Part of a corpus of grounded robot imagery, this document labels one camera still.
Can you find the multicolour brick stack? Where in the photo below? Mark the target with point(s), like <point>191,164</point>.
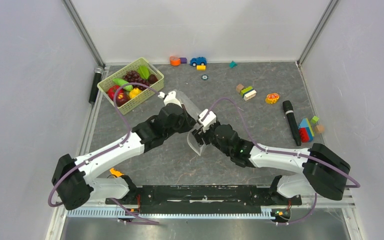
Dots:
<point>305,131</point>

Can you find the black microphone on right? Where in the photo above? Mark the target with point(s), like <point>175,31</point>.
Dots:
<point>290,117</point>

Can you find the blue toy car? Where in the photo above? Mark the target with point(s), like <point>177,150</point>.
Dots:
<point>198,61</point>

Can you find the dark brown date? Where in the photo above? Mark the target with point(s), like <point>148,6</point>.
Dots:
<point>152,79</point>

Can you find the dark red apple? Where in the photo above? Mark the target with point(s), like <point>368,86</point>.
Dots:
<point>122,99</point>

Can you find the clear dotted zip bag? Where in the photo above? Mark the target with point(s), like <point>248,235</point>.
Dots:
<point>192,111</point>

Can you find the yellow orange toy figure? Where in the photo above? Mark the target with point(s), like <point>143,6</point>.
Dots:
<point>272,98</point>

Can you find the small green cube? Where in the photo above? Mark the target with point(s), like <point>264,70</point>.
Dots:
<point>314,120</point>

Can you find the purple block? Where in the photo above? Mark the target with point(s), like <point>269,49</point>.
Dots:
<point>183,60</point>

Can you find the brown wooden cube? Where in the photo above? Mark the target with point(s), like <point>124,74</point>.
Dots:
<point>239,88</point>

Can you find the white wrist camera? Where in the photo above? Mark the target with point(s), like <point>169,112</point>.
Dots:
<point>169,98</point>
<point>205,119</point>

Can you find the green cucumber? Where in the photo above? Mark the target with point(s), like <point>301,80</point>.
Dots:
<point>120,82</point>

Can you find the teal triangular block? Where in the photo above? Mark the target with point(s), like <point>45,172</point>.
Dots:
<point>233,64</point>

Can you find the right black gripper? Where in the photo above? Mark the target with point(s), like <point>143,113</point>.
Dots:
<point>198,134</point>

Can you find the purple grape bunch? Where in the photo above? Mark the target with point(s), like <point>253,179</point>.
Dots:
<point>134,77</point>

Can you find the green blue white brick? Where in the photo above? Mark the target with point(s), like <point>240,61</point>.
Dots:
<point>248,93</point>

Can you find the red tomato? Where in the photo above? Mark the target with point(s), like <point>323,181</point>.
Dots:
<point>112,93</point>

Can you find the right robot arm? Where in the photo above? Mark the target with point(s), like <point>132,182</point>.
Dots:
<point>315,170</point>

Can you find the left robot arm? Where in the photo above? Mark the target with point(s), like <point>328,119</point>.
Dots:
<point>74,179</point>

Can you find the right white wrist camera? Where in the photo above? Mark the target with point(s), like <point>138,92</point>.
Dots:
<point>205,119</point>

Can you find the black microphone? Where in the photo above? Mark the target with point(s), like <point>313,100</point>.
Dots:
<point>290,117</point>
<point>98,71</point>

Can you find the small tan cube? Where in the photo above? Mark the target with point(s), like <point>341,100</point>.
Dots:
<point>319,129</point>

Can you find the green leaf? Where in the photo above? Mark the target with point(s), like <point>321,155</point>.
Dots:
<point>143,72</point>

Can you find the black base bar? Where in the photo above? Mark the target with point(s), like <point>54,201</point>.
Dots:
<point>205,199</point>

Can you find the yellow rectangular block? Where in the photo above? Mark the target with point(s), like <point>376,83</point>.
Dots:
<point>201,67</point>

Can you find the black microphone on left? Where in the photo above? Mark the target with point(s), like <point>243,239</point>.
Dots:
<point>98,71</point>

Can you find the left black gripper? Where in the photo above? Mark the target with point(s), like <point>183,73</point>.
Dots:
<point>189,122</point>

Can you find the orange round block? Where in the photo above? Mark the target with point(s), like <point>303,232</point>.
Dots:
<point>175,61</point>

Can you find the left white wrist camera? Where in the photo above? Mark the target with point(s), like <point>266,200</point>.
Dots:
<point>169,98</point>

